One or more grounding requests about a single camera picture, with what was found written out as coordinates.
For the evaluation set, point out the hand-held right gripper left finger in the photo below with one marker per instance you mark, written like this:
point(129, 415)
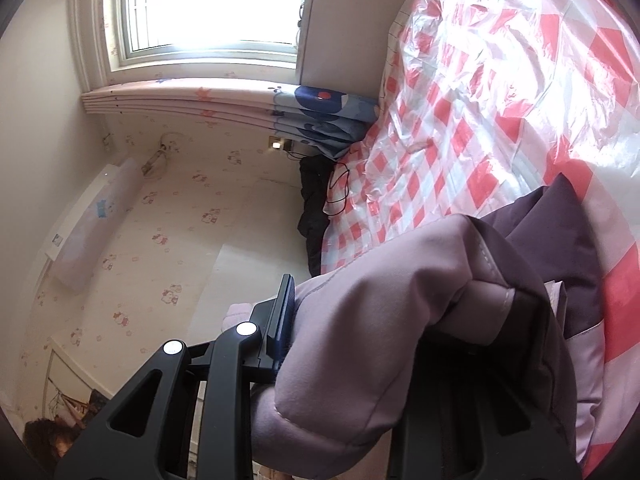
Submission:
point(281, 325)

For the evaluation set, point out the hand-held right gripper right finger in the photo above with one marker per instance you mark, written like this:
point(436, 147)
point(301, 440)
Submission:
point(475, 440)

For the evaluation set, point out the lilac and purple jacket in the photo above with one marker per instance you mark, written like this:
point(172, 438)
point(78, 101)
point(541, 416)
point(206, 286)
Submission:
point(375, 335)

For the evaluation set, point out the white quilt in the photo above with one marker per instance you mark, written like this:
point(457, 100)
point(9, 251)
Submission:
point(237, 312)

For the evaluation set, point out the dark clothing pile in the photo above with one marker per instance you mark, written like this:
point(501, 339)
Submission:
point(312, 210)

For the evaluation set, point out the air conditioner pipe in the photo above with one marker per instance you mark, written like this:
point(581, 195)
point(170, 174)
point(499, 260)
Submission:
point(152, 162)

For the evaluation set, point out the blue printed curtain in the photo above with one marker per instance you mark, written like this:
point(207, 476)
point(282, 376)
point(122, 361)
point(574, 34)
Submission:
point(320, 115)

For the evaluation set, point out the white air conditioner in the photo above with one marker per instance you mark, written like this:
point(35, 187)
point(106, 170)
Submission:
point(90, 225)

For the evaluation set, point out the person's head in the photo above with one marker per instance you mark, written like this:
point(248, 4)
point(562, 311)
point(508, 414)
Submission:
point(42, 435)

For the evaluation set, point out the beige bed headboard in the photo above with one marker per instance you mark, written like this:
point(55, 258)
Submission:
point(350, 25)

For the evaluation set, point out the pink checkered bed sheet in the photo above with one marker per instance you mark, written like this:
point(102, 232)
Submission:
point(500, 85)

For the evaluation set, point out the window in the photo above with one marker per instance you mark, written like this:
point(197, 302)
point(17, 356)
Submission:
point(210, 5)

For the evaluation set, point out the wall socket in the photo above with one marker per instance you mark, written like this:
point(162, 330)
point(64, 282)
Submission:
point(280, 144)

